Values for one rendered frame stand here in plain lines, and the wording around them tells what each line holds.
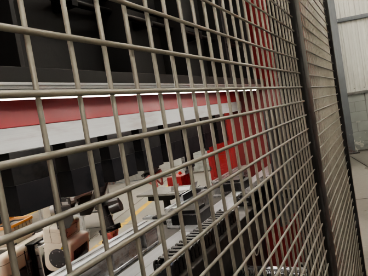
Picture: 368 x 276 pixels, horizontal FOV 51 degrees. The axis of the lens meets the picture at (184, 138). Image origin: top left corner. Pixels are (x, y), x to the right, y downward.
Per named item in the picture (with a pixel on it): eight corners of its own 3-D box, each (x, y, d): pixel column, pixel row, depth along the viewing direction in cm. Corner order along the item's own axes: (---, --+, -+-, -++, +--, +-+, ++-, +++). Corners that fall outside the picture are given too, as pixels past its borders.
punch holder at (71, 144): (86, 187, 134) (78, 139, 133) (105, 185, 130) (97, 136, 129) (53, 198, 121) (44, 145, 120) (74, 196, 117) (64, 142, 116)
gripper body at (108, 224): (113, 229, 193) (108, 215, 193) (99, 234, 197) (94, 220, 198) (121, 225, 198) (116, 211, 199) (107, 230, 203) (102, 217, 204)
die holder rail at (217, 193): (240, 178, 268) (238, 165, 268) (248, 178, 265) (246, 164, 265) (213, 197, 224) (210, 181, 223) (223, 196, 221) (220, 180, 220)
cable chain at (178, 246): (222, 220, 129) (219, 208, 129) (238, 219, 126) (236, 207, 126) (154, 277, 90) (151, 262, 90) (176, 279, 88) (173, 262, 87)
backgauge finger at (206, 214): (153, 216, 155) (151, 204, 155) (213, 214, 144) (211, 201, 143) (137, 226, 145) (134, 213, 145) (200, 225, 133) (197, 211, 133)
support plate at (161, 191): (154, 189, 216) (154, 187, 216) (196, 186, 204) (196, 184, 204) (136, 197, 200) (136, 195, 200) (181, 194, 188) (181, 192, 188)
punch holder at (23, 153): (41, 202, 116) (31, 148, 115) (62, 201, 112) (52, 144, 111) (-2, 217, 103) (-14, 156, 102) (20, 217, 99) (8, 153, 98)
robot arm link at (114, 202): (95, 193, 201) (90, 200, 193) (114, 185, 200) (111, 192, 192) (104, 213, 204) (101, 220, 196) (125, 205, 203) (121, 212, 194)
